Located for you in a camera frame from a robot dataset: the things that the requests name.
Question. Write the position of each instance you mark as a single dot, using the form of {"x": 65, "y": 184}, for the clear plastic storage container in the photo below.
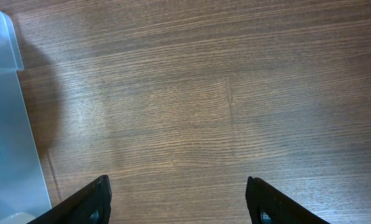
{"x": 22, "y": 184}

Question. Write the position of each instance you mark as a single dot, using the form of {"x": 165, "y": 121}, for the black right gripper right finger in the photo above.
{"x": 267, "y": 205}

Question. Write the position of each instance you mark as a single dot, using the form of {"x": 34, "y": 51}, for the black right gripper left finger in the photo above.
{"x": 89, "y": 205}

